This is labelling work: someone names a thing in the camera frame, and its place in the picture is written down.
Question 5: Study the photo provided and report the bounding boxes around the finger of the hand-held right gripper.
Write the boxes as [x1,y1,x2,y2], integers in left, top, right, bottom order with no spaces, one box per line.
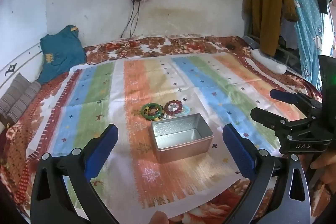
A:
[250,107,317,136]
[270,89,324,109]

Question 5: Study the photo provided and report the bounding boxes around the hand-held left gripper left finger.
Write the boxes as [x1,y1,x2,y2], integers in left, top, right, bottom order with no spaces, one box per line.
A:
[31,124,119,224]

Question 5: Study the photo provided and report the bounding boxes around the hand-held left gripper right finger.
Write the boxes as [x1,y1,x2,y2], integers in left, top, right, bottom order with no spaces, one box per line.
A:
[223,124,311,224]

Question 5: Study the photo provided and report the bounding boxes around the green jade bangle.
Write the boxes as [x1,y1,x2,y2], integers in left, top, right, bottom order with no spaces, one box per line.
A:
[141,103,163,120]

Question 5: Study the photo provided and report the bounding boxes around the silver metal tin box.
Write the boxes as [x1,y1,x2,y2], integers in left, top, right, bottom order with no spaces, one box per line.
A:
[149,113,214,164]

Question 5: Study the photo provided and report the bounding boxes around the yellow and black bead bracelet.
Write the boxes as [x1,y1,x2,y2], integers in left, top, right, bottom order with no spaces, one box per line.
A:
[144,106,161,119]

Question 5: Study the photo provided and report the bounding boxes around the dark red bead bracelet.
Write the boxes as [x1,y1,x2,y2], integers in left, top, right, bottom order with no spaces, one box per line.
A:
[164,100,183,115]

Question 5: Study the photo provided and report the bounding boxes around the person's right hand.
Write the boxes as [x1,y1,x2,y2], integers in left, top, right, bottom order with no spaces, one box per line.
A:
[310,151,336,185]

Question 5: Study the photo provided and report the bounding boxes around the person's left hand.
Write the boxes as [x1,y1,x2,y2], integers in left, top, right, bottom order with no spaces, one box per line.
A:
[149,211,168,224]

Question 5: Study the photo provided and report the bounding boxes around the white bolster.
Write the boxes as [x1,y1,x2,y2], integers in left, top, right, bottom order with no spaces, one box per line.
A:
[251,49,287,75]

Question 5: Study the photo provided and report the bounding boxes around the colourful striped mat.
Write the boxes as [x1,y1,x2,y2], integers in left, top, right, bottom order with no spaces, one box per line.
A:
[28,52,309,210]

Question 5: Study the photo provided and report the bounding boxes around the blue dotted hanging cloth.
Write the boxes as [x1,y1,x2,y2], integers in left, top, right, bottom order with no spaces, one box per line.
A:
[273,0,332,90]

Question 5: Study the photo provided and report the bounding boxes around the brown hanging sweater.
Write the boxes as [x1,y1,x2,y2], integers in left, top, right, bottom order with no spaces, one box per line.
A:
[248,0,300,56]

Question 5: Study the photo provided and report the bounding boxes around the grey striped pillow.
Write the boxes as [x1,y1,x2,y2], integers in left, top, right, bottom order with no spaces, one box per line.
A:
[0,72,42,126]

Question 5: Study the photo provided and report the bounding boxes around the teal shirt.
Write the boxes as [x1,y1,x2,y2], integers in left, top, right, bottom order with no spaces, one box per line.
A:
[37,25,87,84]

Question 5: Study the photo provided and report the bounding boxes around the black charging cable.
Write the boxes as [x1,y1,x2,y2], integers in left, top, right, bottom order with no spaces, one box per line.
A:
[85,1,149,65]

